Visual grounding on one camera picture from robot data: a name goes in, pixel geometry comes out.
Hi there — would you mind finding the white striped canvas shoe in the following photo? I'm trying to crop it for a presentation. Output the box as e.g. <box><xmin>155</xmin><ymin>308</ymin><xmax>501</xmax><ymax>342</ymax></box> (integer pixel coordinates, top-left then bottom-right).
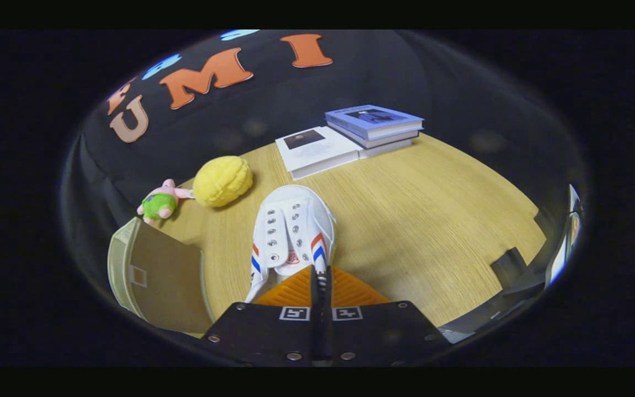
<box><xmin>245</xmin><ymin>184</ymin><xmax>337</xmax><ymax>304</ymax></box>

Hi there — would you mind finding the white book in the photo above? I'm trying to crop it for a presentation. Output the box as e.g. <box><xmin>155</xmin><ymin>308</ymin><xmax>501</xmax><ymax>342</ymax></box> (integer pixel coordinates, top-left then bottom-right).
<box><xmin>275</xmin><ymin>126</ymin><xmax>361</xmax><ymax>181</ymax></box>

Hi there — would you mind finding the blue book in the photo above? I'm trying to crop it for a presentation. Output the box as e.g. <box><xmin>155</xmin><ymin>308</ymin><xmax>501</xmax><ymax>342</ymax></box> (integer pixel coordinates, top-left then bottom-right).
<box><xmin>325</xmin><ymin>104</ymin><xmax>425</xmax><ymax>141</ymax></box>

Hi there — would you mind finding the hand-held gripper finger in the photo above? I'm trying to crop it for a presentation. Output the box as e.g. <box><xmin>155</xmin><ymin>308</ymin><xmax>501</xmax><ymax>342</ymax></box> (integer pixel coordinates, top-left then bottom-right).
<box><xmin>323</xmin><ymin>266</ymin><xmax>451</xmax><ymax>367</ymax></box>
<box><xmin>200</xmin><ymin>266</ymin><xmax>324</xmax><ymax>367</ymax></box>

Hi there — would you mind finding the beige fabric storage box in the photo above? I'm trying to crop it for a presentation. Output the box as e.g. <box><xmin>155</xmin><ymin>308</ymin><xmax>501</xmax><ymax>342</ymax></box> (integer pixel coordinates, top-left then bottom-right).
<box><xmin>107</xmin><ymin>217</ymin><xmax>215</xmax><ymax>335</ymax></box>

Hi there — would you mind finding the yellow plush ball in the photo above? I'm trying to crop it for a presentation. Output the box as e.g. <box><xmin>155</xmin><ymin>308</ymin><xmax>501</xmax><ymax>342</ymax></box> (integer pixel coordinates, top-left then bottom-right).
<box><xmin>192</xmin><ymin>155</ymin><xmax>254</xmax><ymax>208</ymax></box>

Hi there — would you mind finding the pink and green plush toy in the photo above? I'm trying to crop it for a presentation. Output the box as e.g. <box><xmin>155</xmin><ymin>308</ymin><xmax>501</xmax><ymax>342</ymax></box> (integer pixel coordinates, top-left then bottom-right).
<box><xmin>137</xmin><ymin>178</ymin><xmax>195</xmax><ymax>224</ymax></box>

